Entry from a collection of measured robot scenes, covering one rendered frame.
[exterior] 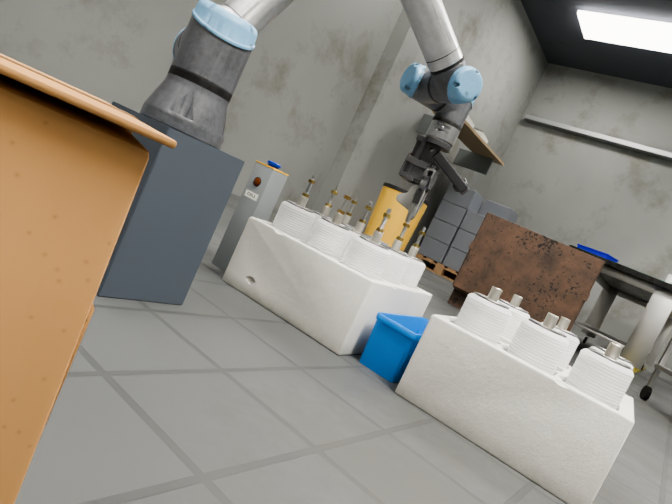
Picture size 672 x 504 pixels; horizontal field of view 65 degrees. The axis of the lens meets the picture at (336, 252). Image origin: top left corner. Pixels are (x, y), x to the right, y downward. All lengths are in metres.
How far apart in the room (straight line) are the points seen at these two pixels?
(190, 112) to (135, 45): 2.82
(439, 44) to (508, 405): 0.72
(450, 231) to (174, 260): 6.03
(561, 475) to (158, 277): 0.78
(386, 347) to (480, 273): 2.39
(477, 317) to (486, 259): 2.44
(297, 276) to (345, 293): 0.14
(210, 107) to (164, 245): 0.25
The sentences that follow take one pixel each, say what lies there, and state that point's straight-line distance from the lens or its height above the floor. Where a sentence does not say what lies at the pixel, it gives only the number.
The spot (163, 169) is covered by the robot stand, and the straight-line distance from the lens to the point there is 0.92.
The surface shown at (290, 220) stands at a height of 0.21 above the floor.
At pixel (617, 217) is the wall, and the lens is 8.28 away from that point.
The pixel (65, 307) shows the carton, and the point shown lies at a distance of 0.21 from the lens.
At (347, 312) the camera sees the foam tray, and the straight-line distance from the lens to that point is 1.17.
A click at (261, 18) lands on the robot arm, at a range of 1.17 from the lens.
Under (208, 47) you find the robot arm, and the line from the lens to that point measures 0.98.
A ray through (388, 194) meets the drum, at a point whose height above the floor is 0.50.
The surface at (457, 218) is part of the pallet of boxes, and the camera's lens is 6.89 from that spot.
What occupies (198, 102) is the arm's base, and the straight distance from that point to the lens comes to 0.97.
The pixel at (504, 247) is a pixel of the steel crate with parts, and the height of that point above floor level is 0.48.
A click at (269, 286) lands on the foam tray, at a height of 0.05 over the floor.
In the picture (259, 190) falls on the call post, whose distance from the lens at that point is 1.47.
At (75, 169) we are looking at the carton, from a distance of 0.20.
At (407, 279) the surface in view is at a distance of 1.42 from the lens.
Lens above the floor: 0.30
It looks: 5 degrees down
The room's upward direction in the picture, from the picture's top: 25 degrees clockwise
